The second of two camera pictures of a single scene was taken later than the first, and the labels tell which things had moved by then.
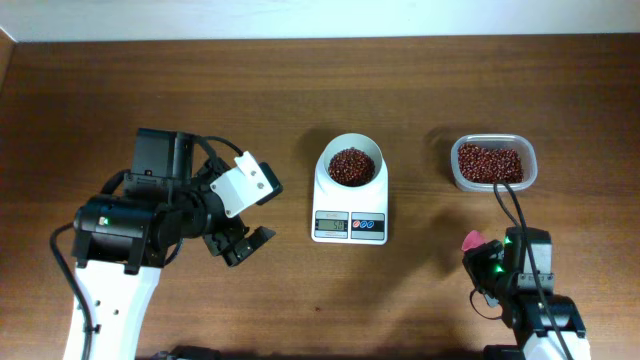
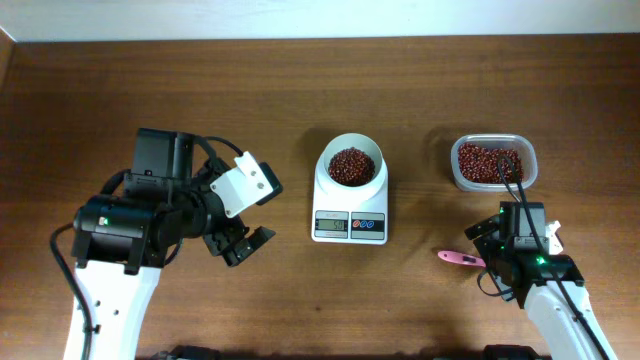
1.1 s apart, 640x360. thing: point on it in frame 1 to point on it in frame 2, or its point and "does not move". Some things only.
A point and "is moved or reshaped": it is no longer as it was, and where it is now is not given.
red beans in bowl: [351, 167] does not move
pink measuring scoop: [473, 240] is moved or reshaped
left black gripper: [231, 233] does not move
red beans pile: [489, 165] does not move
